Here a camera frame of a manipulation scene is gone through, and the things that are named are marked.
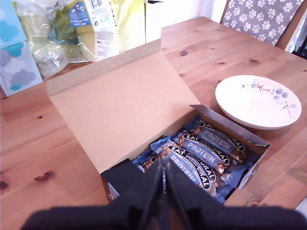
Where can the yellow plastic wrapped pack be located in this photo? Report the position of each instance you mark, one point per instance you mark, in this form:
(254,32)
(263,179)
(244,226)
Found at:
(124,24)

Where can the light blue cloud tissue box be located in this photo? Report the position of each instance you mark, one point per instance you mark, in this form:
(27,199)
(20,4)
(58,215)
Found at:
(10,21)

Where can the white cloud print tissue box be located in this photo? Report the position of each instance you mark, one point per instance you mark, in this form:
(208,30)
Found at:
(19,69)

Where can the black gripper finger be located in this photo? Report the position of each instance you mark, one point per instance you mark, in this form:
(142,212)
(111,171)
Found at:
(141,191)
(182,196)

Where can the blue protein snack bar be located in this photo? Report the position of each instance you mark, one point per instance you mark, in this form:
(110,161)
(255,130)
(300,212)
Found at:
(204,183)
(144,165)
(179,151)
(201,154)
(216,141)

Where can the clear bag of green sponges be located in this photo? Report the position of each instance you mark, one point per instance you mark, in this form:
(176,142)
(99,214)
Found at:
(55,36)

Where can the white plate blue flower print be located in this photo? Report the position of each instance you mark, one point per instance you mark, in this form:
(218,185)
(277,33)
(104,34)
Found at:
(254,107)

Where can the blue black snackbar carton box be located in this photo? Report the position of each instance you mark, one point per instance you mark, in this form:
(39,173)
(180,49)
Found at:
(124,100)

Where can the wooden chair paw-print cushion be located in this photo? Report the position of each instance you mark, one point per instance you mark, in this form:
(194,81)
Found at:
(259,19)

